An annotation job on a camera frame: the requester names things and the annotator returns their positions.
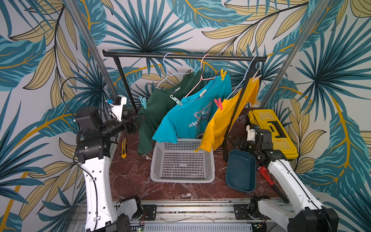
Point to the teal clothespin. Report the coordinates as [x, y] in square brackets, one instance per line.
[143, 102]
[197, 70]

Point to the grey perforated plastic basket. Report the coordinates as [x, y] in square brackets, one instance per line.
[182, 163]

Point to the yellow clothespin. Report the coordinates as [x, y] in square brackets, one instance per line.
[223, 73]

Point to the red pipe wrench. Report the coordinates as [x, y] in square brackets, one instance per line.
[271, 181]

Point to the pale blue wire hanger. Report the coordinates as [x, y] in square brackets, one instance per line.
[237, 82]

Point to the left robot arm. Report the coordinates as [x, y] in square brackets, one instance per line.
[92, 156]

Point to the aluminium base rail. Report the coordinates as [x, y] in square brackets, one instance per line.
[215, 215]

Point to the dark teal plastic tray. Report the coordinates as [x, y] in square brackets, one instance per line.
[241, 173]

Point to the yellow black toolbox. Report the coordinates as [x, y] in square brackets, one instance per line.
[268, 120]

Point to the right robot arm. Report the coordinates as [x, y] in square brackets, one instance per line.
[255, 153]

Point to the black clothes rack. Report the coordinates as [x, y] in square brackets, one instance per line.
[116, 55]

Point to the aluminium frame post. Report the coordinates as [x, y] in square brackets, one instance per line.
[83, 27]
[306, 31]

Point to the pink red clothespin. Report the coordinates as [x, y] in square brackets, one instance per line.
[218, 103]

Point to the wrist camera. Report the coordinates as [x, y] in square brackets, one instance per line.
[251, 132]
[116, 104]

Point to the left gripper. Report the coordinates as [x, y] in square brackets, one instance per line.
[134, 127]

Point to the dark green t-shirt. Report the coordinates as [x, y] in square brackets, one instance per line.
[159, 104]

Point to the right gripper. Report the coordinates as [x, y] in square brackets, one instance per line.
[242, 142]

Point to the right aluminium frame post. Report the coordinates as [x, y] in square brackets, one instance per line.
[306, 31]

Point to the mint white clothespin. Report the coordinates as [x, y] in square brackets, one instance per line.
[176, 100]

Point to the turquoise printed t-shirt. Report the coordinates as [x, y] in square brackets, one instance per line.
[191, 119]

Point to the yellow utility knife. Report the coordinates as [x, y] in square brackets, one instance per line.
[124, 148]

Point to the beige pink clothespin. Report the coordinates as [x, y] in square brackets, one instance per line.
[256, 76]

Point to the left aluminium frame post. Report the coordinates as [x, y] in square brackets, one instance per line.
[83, 27]

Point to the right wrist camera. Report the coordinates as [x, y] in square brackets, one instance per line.
[251, 132]

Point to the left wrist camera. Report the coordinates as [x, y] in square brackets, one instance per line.
[116, 104]

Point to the yellow t-shirt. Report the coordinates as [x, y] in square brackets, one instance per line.
[216, 129]

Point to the pink wire hanger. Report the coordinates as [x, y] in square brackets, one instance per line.
[201, 77]

